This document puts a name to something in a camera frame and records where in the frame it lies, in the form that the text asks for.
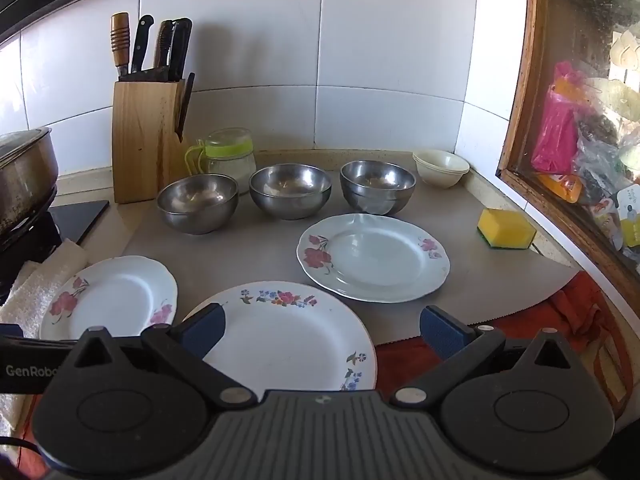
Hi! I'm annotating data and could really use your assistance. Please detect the clear plastic bag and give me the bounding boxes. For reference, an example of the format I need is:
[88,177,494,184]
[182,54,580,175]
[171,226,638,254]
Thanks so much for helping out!
[574,76,640,202]

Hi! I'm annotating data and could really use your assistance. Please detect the glass jar with green lid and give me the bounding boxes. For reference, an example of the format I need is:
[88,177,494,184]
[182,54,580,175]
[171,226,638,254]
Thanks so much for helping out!
[184,127,257,196]

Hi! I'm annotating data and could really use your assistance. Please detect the red orange cloth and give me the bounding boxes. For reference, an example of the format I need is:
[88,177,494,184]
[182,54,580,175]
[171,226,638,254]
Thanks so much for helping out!
[374,270,634,419]

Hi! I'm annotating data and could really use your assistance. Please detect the pink plastic bag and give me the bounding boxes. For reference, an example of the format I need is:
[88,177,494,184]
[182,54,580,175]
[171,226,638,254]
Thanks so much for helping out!
[530,60,584,174]

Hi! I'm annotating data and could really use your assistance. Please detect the small cream bowl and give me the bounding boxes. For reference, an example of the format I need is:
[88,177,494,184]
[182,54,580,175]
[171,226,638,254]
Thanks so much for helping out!
[414,164,470,190]
[412,149,470,177]

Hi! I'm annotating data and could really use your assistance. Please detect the black handle paring knife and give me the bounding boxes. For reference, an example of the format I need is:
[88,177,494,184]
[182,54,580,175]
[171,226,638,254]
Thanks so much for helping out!
[174,72,196,144]

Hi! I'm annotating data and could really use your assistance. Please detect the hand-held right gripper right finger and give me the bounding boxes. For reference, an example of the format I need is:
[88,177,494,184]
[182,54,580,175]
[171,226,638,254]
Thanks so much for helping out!
[389,306,581,409]

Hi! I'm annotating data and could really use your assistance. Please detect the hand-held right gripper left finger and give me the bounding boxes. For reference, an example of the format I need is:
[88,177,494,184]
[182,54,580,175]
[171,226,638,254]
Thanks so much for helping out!
[59,304,258,409]

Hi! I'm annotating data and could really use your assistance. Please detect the large small-flower white plate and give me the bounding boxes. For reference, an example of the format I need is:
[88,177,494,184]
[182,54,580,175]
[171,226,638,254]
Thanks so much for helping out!
[182,280,379,392]

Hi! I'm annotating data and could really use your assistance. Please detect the white towel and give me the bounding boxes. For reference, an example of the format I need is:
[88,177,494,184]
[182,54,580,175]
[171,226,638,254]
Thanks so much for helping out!
[0,239,90,441]

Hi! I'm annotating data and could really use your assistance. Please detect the stainless steel bowl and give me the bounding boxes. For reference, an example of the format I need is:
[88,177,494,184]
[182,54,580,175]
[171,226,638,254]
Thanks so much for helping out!
[156,173,240,235]
[339,159,418,216]
[248,163,333,221]

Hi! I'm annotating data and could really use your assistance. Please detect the wooden handle knife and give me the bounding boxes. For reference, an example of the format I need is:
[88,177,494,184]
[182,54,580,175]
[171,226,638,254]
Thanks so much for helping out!
[110,12,132,81]

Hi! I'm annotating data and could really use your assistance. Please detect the brown handle knife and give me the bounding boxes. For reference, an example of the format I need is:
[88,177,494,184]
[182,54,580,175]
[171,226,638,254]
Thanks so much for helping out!
[152,20,174,70]

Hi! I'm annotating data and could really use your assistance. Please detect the black handle kitchen scissors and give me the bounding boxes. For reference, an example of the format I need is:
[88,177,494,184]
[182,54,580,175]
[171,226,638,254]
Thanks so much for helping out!
[167,17,194,83]

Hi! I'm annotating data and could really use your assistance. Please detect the black cable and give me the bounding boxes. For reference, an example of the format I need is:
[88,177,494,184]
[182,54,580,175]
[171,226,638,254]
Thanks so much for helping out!
[0,434,42,462]

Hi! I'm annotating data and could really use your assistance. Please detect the wooden glass door cabinet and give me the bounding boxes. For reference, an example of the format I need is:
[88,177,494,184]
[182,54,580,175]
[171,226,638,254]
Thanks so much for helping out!
[496,0,640,306]

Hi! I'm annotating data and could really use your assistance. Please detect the orange packet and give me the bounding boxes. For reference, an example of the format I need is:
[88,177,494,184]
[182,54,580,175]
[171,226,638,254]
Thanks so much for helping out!
[537,172,587,205]

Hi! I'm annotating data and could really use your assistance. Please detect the yellow green sponge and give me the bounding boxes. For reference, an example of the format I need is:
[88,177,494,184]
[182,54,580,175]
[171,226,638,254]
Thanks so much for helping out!
[476,207,538,250]

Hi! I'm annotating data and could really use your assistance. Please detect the black induction cooktop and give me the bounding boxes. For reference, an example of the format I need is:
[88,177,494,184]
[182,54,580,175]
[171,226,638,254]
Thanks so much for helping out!
[0,200,110,292]

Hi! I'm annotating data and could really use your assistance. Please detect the red flower white plate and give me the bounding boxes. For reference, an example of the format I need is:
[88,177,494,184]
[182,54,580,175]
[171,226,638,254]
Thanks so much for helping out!
[295,213,451,304]
[39,255,180,342]

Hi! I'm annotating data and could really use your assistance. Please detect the wooden knife block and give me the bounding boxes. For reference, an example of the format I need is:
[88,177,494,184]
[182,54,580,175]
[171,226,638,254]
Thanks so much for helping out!
[112,72,196,205]

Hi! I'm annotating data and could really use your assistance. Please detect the steel pot with lid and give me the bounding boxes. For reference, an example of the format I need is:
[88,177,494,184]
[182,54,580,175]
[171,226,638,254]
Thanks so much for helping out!
[0,127,60,242]

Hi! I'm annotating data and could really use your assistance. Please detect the white label packet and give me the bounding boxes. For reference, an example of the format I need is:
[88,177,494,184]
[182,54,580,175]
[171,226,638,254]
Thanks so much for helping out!
[592,186,640,252]

